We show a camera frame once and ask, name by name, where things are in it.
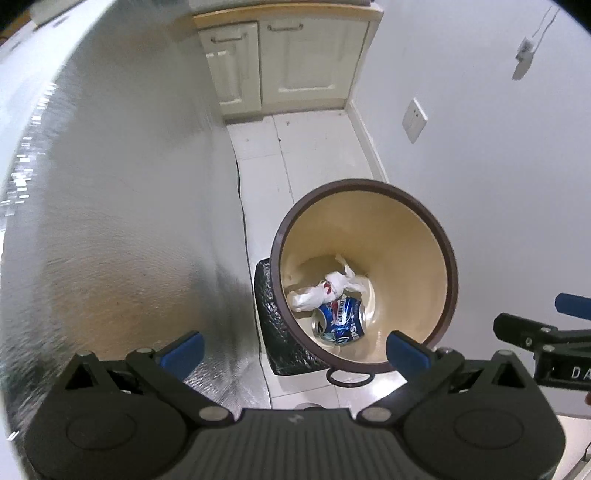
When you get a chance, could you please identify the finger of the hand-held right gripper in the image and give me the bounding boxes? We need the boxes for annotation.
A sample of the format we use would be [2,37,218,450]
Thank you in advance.
[554,292,591,321]
[493,313,561,356]

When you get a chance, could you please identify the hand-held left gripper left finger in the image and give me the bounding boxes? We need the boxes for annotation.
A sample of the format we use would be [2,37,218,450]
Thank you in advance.
[59,330,232,428]

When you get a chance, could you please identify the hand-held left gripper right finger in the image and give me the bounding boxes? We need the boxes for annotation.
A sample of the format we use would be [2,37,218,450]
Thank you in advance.
[355,330,539,425]

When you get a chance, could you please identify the beige bin with brown rim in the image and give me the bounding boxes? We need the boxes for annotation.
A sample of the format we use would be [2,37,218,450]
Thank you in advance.
[270,179,459,387]

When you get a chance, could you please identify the crushed blue drink can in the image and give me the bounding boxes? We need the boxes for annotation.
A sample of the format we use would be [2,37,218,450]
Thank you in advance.
[311,296,366,347]

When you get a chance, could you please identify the white plastic bag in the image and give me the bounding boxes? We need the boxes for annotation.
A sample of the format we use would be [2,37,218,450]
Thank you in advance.
[288,253,370,312]

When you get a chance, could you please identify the white baseboard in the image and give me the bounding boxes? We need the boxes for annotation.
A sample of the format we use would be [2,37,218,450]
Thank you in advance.
[346,99,389,183]

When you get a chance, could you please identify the narrow cream cabinet door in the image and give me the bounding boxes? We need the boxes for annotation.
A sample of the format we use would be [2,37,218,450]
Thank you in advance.
[199,21,262,116]

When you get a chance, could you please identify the wide cream cabinet door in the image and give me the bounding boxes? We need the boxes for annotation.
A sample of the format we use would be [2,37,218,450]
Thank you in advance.
[257,17,370,112]

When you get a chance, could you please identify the cream floor cabinet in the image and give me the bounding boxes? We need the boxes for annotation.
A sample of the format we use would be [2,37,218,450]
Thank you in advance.
[193,4,385,124]

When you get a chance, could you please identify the black floor cable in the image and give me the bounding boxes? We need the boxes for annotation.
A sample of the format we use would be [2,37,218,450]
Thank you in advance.
[235,154,250,241]

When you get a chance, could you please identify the white wall plug adapter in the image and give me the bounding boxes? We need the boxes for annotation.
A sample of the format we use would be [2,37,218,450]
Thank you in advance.
[512,36,536,80]

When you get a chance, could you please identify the white thin cable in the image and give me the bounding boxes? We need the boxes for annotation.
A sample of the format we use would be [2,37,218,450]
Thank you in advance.
[526,6,560,47]

